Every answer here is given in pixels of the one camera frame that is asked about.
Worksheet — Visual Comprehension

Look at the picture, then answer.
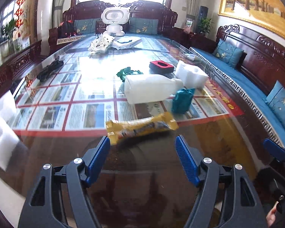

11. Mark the far sofa left pillow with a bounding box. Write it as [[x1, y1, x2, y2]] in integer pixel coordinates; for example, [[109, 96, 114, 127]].
[[74, 18, 100, 35]]

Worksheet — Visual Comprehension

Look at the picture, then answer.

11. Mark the green crumpled wrapper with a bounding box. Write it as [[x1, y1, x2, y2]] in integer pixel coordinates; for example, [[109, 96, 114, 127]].
[[116, 67, 143, 82]]

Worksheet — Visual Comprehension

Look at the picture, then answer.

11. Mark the right hand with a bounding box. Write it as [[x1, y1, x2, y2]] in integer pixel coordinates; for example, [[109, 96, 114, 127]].
[[266, 202, 278, 227]]

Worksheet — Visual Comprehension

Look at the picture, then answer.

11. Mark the red chinese knot decoration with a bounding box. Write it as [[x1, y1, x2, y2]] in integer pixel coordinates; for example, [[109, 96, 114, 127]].
[[14, 0, 25, 28]]

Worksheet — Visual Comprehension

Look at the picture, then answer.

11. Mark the white standing air conditioner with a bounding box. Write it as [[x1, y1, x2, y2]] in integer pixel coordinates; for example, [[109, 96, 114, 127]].
[[36, 0, 53, 56]]

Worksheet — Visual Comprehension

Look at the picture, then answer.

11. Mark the teal wrapper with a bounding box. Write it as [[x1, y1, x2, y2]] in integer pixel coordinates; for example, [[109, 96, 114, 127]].
[[171, 88, 195, 114]]

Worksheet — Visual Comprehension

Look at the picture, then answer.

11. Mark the yellow snack wrapper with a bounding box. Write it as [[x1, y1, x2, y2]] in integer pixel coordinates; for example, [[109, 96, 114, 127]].
[[106, 112, 179, 145]]

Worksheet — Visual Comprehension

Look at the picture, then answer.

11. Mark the white toy robot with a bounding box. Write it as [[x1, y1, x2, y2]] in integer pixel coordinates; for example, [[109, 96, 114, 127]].
[[101, 7, 130, 36]]

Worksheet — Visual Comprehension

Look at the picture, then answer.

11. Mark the black cable bundle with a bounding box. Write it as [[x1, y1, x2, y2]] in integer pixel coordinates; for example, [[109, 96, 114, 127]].
[[36, 59, 64, 82]]

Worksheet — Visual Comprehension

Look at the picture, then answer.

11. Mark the wooden tv cabinet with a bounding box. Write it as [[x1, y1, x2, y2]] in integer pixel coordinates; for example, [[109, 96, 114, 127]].
[[0, 40, 43, 97]]

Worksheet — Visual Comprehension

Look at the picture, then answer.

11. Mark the white foam block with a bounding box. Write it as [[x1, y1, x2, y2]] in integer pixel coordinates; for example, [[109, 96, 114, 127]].
[[175, 60, 208, 89]]

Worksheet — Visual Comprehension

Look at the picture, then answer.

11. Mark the far wooden sofa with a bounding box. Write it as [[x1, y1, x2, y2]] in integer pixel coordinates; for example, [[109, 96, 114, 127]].
[[48, 0, 177, 54]]

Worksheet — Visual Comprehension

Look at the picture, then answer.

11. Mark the green potted plant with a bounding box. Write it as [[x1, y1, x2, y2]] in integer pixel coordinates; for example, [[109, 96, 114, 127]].
[[1, 19, 17, 55]]

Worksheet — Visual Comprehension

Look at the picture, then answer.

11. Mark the far sofa teal pillow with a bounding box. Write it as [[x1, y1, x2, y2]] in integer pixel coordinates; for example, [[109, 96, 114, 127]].
[[129, 17, 158, 35]]

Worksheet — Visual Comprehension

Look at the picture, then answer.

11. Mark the corner potted plant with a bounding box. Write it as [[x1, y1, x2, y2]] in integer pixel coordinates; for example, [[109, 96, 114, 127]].
[[198, 17, 213, 36]]

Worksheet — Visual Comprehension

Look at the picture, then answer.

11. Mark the white blue flat package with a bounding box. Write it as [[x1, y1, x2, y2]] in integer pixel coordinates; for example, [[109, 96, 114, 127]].
[[111, 36, 142, 50]]

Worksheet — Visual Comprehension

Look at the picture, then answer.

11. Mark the teal embroidered pillow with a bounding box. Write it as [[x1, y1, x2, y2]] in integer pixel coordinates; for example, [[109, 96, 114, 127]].
[[265, 81, 285, 129], [212, 39, 244, 68]]

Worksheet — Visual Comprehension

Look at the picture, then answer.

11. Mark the red black foam box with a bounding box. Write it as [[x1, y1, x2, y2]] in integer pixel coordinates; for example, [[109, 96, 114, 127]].
[[149, 60, 174, 74]]

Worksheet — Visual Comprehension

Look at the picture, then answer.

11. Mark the white crumpled plastic bag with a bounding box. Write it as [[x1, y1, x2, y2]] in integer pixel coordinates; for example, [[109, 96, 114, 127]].
[[88, 33, 115, 54]]

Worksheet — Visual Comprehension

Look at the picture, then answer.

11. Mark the white foam packaging piece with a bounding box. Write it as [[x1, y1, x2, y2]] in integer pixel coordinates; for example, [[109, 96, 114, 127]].
[[0, 91, 19, 170]]

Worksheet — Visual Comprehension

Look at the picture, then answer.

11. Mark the long wooden sofa blue cushion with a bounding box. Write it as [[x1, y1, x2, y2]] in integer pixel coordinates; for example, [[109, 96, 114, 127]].
[[189, 24, 285, 148]]

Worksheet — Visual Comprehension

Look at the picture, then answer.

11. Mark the white plastic bottle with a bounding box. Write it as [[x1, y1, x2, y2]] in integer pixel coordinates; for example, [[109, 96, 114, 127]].
[[124, 74, 184, 105]]

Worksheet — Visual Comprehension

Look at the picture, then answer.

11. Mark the gold framed landscape painting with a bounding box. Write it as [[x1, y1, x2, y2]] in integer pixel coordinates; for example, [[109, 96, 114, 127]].
[[218, 0, 285, 39]]

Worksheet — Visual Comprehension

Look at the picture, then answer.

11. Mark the small white tissue pack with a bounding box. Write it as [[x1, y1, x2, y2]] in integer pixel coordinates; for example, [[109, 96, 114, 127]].
[[183, 54, 201, 61]]

